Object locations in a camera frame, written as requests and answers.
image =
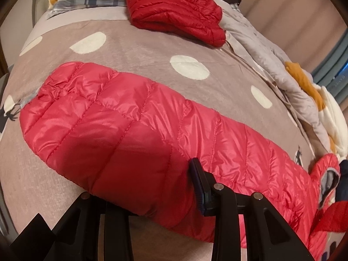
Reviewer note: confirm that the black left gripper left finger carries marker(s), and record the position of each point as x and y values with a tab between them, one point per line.
91	229

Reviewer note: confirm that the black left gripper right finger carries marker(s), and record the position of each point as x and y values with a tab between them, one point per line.
268	235

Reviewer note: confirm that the bright red puffer jacket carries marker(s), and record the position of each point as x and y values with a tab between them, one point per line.
128	139

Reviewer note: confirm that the navy blue garment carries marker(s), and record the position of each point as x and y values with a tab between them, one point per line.
342	187

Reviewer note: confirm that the cream and orange fleece garment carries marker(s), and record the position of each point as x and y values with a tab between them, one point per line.
329	111

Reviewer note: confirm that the brown polka dot bed cover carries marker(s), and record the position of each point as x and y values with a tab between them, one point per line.
213	77

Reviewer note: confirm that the grey blue curtain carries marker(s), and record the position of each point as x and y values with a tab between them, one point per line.
332	71

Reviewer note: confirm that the grey crumpled quilt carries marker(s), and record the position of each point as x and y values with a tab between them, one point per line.
268	60

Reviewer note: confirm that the folded dark red puffer jacket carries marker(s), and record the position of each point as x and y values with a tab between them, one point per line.
195	19

